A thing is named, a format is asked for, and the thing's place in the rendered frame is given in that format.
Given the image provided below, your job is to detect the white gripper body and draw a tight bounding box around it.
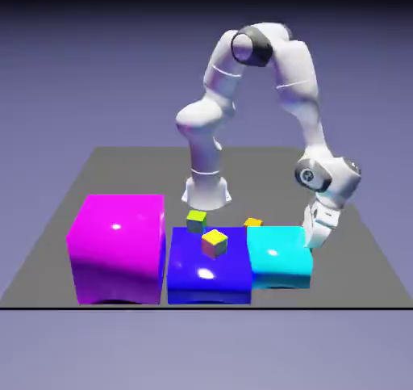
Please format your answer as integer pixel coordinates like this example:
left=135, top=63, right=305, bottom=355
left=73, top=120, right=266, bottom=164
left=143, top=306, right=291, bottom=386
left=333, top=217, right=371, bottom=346
left=302, top=201, right=341, bottom=249

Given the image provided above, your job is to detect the small yellow cube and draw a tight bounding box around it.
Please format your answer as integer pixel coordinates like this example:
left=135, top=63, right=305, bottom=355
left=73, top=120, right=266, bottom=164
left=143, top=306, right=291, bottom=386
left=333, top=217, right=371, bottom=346
left=201, top=229, right=229, bottom=259

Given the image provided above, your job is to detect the small green cube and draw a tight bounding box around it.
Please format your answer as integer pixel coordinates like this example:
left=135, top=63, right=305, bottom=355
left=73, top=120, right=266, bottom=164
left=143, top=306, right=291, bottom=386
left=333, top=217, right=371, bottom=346
left=186, top=209, right=208, bottom=235

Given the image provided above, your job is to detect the large cyan box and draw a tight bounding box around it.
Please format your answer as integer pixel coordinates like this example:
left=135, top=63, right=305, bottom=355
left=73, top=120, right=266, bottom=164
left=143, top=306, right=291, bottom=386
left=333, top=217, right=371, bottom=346
left=246, top=225, right=314, bottom=291

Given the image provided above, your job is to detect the large blue box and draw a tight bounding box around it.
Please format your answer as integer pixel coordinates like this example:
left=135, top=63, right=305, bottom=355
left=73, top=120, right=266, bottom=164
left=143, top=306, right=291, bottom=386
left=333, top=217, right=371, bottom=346
left=166, top=225, right=253, bottom=306

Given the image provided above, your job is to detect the large magenta box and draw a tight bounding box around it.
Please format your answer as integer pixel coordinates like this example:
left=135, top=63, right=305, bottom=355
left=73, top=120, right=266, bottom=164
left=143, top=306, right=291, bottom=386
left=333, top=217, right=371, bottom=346
left=65, top=193, right=167, bottom=306

